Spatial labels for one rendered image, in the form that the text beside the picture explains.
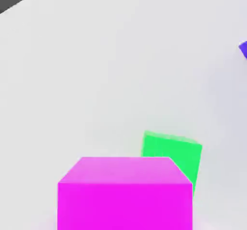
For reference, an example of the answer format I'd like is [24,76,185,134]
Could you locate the small blue cube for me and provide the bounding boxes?
[238,41,247,60]

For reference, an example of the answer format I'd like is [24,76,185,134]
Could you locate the small magenta cube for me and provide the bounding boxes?
[57,156,193,230]

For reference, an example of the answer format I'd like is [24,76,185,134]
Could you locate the small green cube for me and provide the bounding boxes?
[140,130,203,198]

